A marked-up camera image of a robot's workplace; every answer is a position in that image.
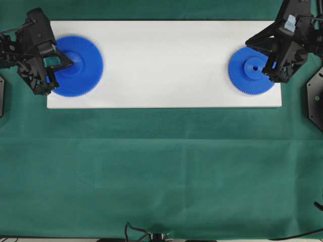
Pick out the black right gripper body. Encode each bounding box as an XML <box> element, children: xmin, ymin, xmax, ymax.
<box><xmin>268</xmin><ymin>1</ymin><xmax>312</xmax><ymax>83</ymax></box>

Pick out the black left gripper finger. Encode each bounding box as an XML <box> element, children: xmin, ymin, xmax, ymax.
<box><xmin>43</xmin><ymin>62</ymin><xmax>74</xmax><ymax>87</ymax></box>
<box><xmin>41</xmin><ymin>42</ymin><xmax>74</xmax><ymax>67</ymax></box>

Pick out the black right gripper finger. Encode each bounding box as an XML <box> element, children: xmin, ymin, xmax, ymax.
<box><xmin>245</xmin><ymin>22</ymin><xmax>280</xmax><ymax>57</ymax></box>
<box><xmin>262</xmin><ymin>41</ymin><xmax>294</xmax><ymax>76</ymax></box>

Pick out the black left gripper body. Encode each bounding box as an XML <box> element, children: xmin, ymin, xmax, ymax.
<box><xmin>16</xmin><ymin>8</ymin><xmax>59</xmax><ymax>95</ymax></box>

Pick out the blue gear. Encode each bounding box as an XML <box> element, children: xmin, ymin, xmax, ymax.
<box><xmin>228</xmin><ymin>47</ymin><xmax>274</xmax><ymax>95</ymax></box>
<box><xmin>53</xmin><ymin>35</ymin><xmax>104</xmax><ymax>97</ymax></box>

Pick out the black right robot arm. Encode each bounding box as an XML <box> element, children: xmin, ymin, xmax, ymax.
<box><xmin>245</xmin><ymin>1</ymin><xmax>322</xmax><ymax>83</ymax></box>

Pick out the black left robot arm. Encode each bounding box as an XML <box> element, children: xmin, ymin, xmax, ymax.
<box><xmin>1</xmin><ymin>8</ymin><xmax>74</xmax><ymax>95</ymax></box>

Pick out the green table cloth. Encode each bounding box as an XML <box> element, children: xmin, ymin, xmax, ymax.
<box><xmin>0</xmin><ymin>0</ymin><xmax>323</xmax><ymax>240</ymax></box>

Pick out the white rectangular board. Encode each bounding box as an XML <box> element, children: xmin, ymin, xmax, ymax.
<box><xmin>47</xmin><ymin>21</ymin><xmax>282</xmax><ymax>109</ymax></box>

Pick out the black clip right edge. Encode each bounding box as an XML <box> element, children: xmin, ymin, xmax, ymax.
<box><xmin>313</xmin><ymin>202</ymin><xmax>323</xmax><ymax>211</ymax></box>

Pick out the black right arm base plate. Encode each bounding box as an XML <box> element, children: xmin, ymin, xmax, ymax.
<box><xmin>306</xmin><ymin>68</ymin><xmax>323</xmax><ymax>131</ymax></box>

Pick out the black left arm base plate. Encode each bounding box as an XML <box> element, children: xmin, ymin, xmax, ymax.
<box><xmin>0</xmin><ymin>77</ymin><xmax>5</xmax><ymax>117</ymax></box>

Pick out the black cable bottom right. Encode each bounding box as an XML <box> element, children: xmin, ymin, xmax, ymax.
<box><xmin>268</xmin><ymin>230</ymin><xmax>323</xmax><ymax>241</ymax></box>

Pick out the black camera stand with cables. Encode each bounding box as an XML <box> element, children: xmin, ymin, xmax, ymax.
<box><xmin>97</xmin><ymin>221</ymin><xmax>218</xmax><ymax>242</ymax></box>

